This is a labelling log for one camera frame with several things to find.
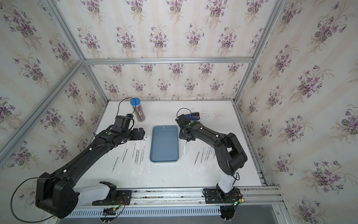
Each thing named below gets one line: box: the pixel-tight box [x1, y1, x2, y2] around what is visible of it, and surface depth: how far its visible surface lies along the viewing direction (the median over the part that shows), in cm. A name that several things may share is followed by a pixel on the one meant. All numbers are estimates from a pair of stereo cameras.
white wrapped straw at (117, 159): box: [110, 142, 125, 177], surface depth 86 cm
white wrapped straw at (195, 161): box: [189, 148, 202, 176], surface depth 88 cm
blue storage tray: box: [149, 125, 179, 164], surface depth 94 cm
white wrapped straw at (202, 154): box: [198, 145, 206, 172], surface depth 90 cm
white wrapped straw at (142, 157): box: [138, 136, 148, 173], surface depth 90 cm
